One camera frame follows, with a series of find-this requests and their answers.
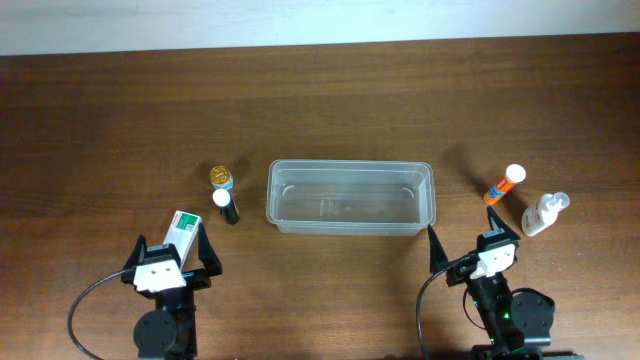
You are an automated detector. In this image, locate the white pump bottle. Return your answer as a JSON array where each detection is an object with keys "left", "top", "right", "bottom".
[{"left": 521, "top": 192, "right": 570, "bottom": 237}]

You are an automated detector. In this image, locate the black bottle white cap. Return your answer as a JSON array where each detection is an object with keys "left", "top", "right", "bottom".
[{"left": 212, "top": 189, "right": 240, "bottom": 225}]

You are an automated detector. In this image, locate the gold lid small jar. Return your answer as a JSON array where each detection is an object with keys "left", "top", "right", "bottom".
[{"left": 209, "top": 165, "right": 234, "bottom": 191}]

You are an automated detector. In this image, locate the orange tube white cap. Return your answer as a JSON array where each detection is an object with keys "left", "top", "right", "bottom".
[{"left": 483, "top": 164, "right": 526, "bottom": 205}]

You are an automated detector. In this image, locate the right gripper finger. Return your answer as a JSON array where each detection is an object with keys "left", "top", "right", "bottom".
[
  {"left": 486, "top": 206, "right": 520, "bottom": 241},
  {"left": 427, "top": 225, "right": 449, "bottom": 274}
]

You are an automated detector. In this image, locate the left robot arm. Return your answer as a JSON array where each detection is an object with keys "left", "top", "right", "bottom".
[{"left": 121, "top": 224, "right": 223, "bottom": 360}]

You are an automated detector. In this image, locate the clear plastic container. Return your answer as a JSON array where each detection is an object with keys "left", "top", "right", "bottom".
[{"left": 266, "top": 159, "right": 436, "bottom": 236}]

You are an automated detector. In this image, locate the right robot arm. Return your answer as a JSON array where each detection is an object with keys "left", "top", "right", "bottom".
[{"left": 416, "top": 207, "right": 581, "bottom": 360}]

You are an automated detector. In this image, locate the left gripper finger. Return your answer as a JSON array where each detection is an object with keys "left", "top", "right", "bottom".
[
  {"left": 197, "top": 223, "right": 223, "bottom": 276},
  {"left": 123, "top": 235, "right": 147, "bottom": 270}
]

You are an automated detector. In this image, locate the white green carton box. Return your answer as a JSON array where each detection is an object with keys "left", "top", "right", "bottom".
[{"left": 163, "top": 210, "right": 202, "bottom": 267}]

